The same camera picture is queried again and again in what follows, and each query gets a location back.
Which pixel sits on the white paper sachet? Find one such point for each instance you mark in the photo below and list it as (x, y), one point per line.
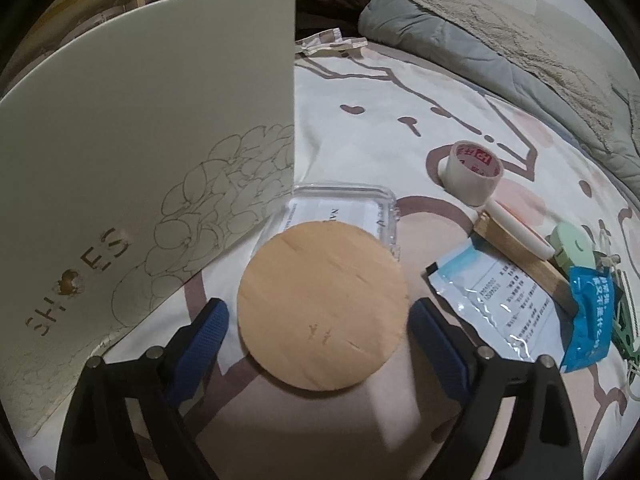
(508, 309)

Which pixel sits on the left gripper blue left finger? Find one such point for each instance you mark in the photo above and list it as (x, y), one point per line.
(97, 440)

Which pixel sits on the white tape roll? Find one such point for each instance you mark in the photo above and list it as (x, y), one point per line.
(471, 173)

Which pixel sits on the round wooden lid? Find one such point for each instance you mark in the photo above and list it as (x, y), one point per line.
(322, 306)

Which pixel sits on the blue foil packet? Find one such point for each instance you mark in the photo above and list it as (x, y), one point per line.
(597, 297)

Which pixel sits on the green plastic clip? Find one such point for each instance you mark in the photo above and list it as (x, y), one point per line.
(624, 325)

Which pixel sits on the wooden stick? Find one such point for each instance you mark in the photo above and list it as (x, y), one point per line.
(551, 280)

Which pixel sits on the white cardboard shoe box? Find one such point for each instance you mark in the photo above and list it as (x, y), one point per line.
(130, 159)

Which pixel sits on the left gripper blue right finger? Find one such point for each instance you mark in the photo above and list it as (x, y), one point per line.
(541, 441)

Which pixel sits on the left beige quilted pillow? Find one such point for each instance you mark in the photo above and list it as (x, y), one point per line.
(568, 68)

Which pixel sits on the grey duvet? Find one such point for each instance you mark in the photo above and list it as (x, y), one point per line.
(403, 25)

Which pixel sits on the mint green round case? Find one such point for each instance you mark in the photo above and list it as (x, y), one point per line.
(572, 247)

